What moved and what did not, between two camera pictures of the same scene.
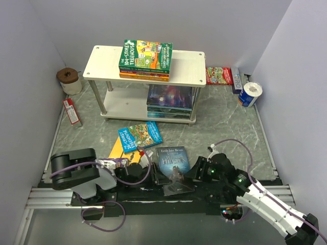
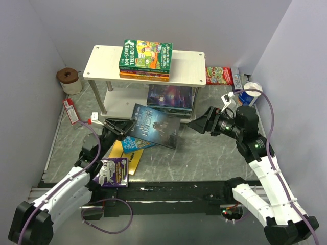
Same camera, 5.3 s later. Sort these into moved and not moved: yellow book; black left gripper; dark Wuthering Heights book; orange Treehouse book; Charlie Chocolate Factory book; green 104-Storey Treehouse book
Moved: dark Wuthering Heights book; black left gripper
Not moved: Charlie Chocolate Factory book; yellow book; orange Treehouse book; green 104-Storey Treehouse book
